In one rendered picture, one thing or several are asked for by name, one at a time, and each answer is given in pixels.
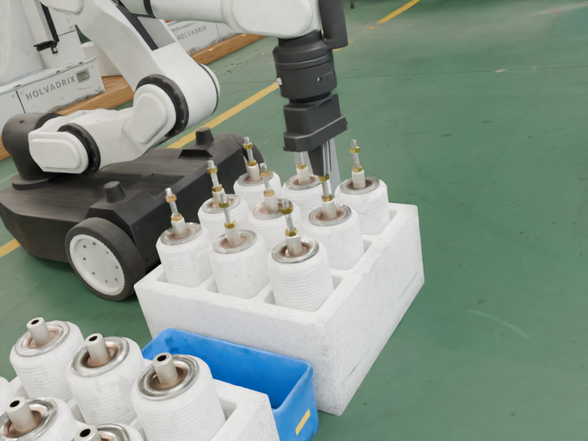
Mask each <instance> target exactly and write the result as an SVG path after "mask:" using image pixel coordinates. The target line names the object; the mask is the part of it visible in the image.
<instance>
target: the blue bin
mask: <svg viewBox="0 0 588 441"><path fill-rule="evenodd" d="M161 353H169V354H170V355H174V354H185V355H191V356H194V357H197V358H199V359H201V360H202V361H204V362H205V363H206V364H207V365H208V367H209V369H210V373H211V376H212V378H213V379H215V380H218V381H221V382H226V383H229V384H232V385H235V386H239V387H242V388H245V389H250V390H254V391H256V392H260V393H263V394H265V395H267V396H268V398H269V404H270V407H271V410H272V414H273V417H274V421H275V424H276V430H277V434H278V436H279V440H280V441H312V438H313V437H314V435H315V434H316V432H317V431H318V429H319V418H318V412H317V406H316V401H315V395H314V389H313V383H312V377H313V374H314V373H313V367H312V364H311V363H310V362H308V361H306V360H300V359H296V358H292V357H289V356H285V355H281V354H278V353H271V352H267V351H263V350H260V349H256V348H253V347H249V346H243V345H239V344H235V343H231V342H227V341H224V340H220V339H214V338H210V337H207V336H203V335H199V334H196V333H192V332H185V331H181V330H178V329H174V328H167V329H164V330H163V331H162V332H160V333H159V334H158V335H157V336H156V337H155V338H154V339H153V340H152V341H151V342H149V343H148V344H147V345H146V346H145V347H144V348H143V349H142V350H141V354H142V356H143V358H144V359H146V360H149V361H153V359H154V358H155V357H156V356H157V355H158V354H161Z"/></svg>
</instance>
